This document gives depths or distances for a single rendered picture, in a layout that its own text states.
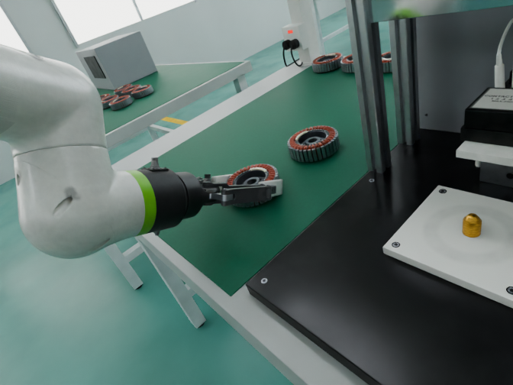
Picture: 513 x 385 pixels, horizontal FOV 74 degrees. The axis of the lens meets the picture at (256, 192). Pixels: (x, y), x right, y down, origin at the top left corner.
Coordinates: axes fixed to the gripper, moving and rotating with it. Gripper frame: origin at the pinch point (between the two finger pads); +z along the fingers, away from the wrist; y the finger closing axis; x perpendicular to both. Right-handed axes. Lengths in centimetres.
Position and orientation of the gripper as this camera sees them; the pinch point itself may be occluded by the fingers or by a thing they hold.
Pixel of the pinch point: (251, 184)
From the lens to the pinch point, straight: 68.1
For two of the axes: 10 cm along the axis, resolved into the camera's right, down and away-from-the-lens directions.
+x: -0.2, 9.9, 1.6
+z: 6.1, -1.2, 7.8
